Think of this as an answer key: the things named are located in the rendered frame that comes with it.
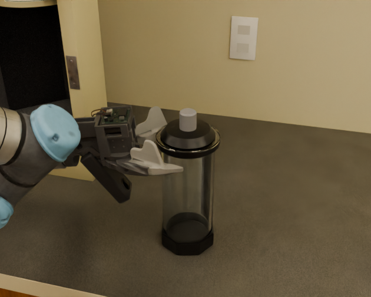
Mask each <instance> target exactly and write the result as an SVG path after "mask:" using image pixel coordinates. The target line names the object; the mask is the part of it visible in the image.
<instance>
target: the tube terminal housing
mask: <svg viewBox="0 0 371 297"><path fill-rule="evenodd" d="M57 5H58V13H59V21H60V27H61V35H62V43H63V48H64V56H65V65H66V69H67V61H66V55H70V56H76V58H77V67H78V76H79V86H80V90H76V89H70V86H69V77H68V69H67V78H68V86H69V94H70V99H71V108H72V113H73V117H74V118H81V117H92V116H91V112H92V111H94V110H97V109H101V107H107V95H106V89H105V76H104V64H103V57H102V45H101V33H100V20H99V13H98V1H97V0H57ZM80 159H81V156H80V157H79V163H78V165H77V166H74V167H66V168H65V169H53V170H52V171H51V172H50V173H48V174H51V175H56V176H62V177H70V178H74V179H81V180H88V181H92V182H93V181H94V180H95V177H94V176H93V175H92V174H91V173H90V172H89V171H88V170H87V168H86V167H85V166H84V165H83V164H82V163H81V162H80Z"/></svg>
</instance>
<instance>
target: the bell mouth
mask: <svg viewBox="0 0 371 297"><path fill-rule="evenodd" d="M51 5H57V0H0V6H2V7H8V8H36V7H43V6H51Z"/></svg>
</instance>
